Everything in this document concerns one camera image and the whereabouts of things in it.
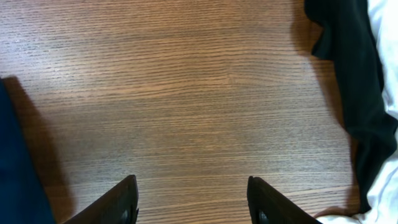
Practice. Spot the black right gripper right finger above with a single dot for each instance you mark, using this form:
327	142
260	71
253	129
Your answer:
269	206

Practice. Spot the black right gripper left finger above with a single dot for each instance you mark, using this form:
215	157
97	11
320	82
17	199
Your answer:
116	206

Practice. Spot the dark blue t-shirt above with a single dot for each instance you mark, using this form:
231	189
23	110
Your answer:
23	199

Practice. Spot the white printed t-shirt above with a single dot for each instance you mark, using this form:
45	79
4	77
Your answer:
382	195

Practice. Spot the black garment under white shirt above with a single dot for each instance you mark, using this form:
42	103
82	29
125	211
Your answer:
347	40

